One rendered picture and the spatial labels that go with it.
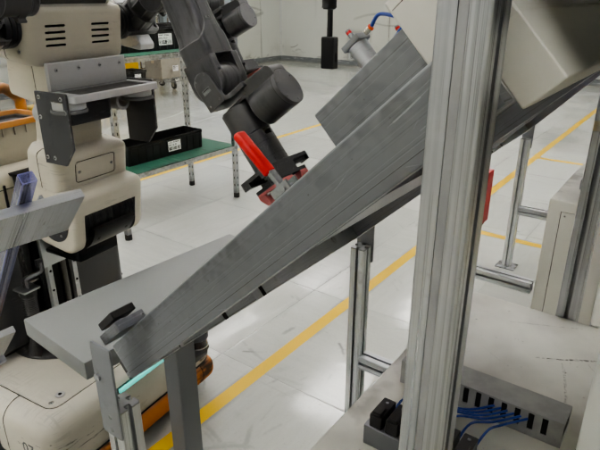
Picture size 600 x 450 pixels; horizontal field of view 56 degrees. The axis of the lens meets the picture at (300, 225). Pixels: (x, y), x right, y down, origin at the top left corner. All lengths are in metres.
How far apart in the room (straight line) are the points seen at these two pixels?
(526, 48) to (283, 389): 1.65
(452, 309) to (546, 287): 1.66
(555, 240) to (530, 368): 1.00
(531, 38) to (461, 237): 0.15
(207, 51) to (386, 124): 0.42
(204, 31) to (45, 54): 0.58
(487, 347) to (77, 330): 0.82
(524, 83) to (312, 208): 0.23
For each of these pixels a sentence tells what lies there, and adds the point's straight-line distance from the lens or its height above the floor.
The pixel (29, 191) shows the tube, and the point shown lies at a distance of 0.57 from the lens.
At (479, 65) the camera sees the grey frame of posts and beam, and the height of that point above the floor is 1.19.
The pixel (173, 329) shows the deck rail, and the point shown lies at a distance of 0.81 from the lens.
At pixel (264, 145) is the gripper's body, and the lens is 0.84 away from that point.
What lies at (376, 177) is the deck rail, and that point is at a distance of 0.51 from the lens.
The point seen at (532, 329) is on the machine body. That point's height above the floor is 0.62.
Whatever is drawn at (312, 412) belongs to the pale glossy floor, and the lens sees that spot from 1.89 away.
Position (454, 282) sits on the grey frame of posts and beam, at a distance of 0.46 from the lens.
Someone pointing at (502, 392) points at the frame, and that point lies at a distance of 0.96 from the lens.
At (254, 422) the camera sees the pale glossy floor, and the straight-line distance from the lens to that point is 1.86.
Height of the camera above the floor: 1.24
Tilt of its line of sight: 22 degrees down
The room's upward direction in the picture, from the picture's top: straight up
